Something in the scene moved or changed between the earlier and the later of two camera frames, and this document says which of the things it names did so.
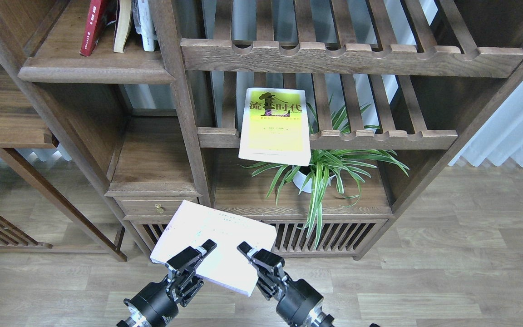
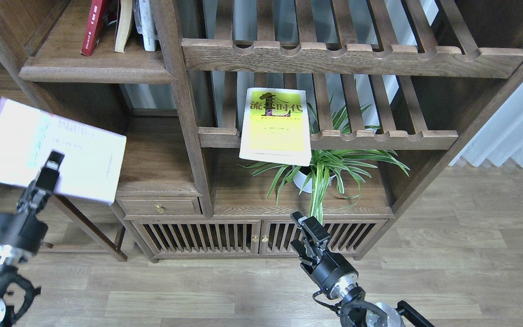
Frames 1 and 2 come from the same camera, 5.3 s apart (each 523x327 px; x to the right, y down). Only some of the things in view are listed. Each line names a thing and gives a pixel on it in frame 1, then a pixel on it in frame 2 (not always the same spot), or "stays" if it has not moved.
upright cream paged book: (122, 25) stays
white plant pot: (298, 180) stays
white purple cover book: (193, 224) to (18, 141)
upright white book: (144, 23) stays
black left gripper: (156, 304) to (17, 235)
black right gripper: (298, 304) to (335, 274)
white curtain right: (520, 125) stays
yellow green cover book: (274, 126) stays
